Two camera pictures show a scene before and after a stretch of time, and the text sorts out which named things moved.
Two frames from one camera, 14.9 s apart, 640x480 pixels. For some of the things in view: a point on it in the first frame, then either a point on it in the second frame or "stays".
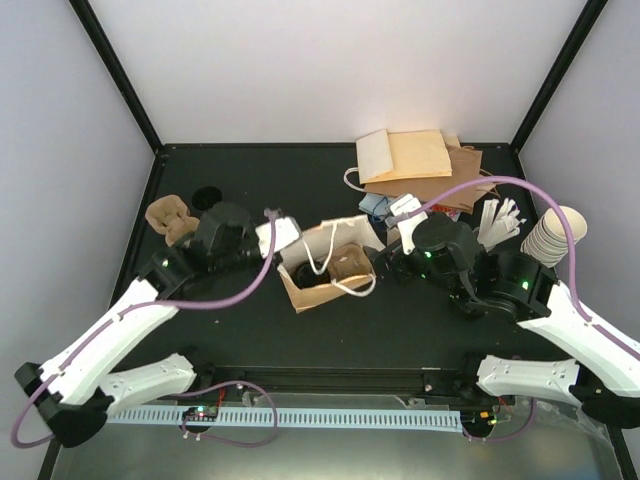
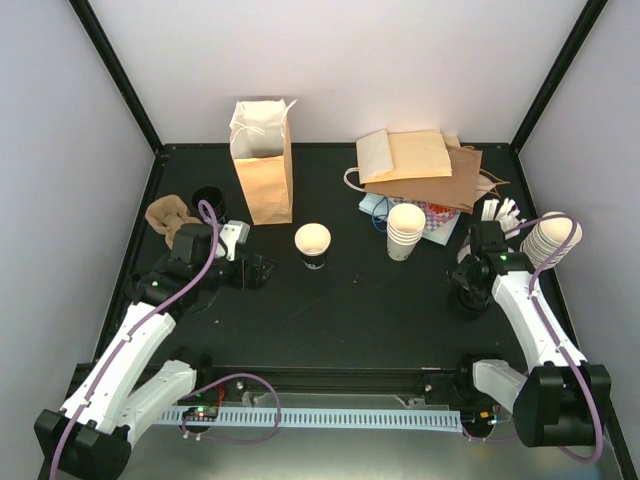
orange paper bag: x=330 y=261 -> x=260 y=141
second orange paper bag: x=402 y=154 stays
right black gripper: x=403 y=275 -> x=459 y=277
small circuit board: x=201 y=413 stays
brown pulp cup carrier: x=169 y=215 stays
